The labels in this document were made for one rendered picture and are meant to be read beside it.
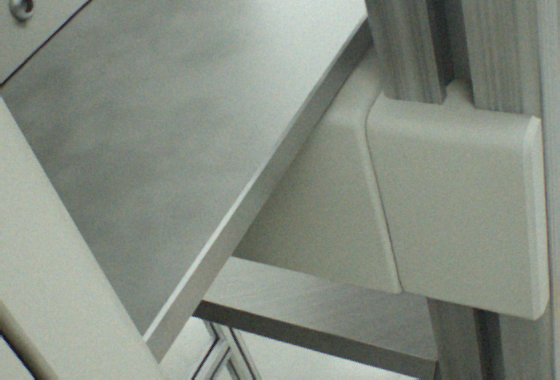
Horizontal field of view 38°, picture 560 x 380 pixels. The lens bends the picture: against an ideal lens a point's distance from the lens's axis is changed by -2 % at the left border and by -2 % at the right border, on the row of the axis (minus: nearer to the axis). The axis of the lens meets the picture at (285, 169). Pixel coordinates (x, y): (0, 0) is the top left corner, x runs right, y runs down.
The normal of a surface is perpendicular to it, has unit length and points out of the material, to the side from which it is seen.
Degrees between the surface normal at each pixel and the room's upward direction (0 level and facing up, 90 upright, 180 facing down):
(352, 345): 46
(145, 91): 0
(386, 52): 90
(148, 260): 0
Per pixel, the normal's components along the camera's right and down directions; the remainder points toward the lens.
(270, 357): -0.24, -0.72
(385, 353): -0.48, -0.02
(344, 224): -0.44, 0.67
